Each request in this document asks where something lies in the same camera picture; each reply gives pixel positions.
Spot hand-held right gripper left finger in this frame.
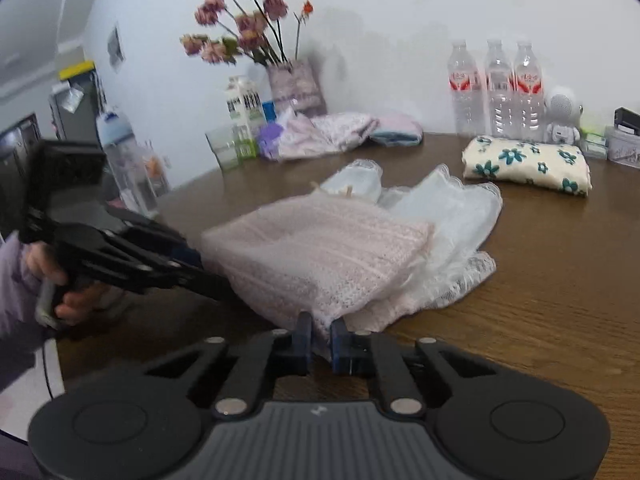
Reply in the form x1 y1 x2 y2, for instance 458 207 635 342
141 311 314 420

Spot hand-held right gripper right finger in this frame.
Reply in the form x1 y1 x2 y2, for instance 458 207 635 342
330 320 499 419

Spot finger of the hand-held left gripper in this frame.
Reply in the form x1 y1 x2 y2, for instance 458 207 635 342
144 265 242 305
104 202 205 271

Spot pink knit dress white lace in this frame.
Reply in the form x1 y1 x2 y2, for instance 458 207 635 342
200 159 504 357

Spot person's left forearm purple sleeve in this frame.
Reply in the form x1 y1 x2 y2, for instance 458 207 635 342
0 234 57 397

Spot pile of pink clothes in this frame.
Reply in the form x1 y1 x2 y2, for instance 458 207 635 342
275 110 379 162

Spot person's left hand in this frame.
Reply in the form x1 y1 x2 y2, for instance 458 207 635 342
25 241 104 324

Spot dark screen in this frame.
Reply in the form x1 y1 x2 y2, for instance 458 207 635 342
0 112 44 235

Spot clear bottle blue lid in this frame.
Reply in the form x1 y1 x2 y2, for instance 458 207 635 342
96 110 160 217

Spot grey cabinet yellow top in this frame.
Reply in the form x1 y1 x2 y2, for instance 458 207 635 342
48 60 109 142

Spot clear plastic cup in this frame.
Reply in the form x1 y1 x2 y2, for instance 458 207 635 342
205 125 242 171

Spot small green glass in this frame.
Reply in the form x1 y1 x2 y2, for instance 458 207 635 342
235 125 259 159

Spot purple plastic clip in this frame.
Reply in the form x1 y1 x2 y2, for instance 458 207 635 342
257 122 284 159

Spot white milk carton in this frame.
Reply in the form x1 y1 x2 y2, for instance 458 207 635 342
223 76 266 149

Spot folded pink and blue cloth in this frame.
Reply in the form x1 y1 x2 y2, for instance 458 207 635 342
370 113 424 147

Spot dried pink flowers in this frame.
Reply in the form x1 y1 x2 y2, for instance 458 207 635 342
180 0 315 68

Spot folded floral cream cloth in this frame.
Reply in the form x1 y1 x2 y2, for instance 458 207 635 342
461 136 594 197

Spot clear water bottle red label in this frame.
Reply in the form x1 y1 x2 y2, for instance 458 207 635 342
483 38 519 140
447 40 485 137
512 41 546 143

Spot small green boxes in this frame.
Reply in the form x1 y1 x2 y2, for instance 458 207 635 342
582 132 609 160

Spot white robot-shaped speaker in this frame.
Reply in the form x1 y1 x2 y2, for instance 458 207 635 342
542 86 584 145

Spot black stapler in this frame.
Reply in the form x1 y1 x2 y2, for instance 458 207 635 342
613 107 640 137

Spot small wall picture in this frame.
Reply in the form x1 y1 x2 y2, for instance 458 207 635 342
107 25 125 72

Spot black cable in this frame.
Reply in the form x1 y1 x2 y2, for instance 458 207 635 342
41 337 57 402

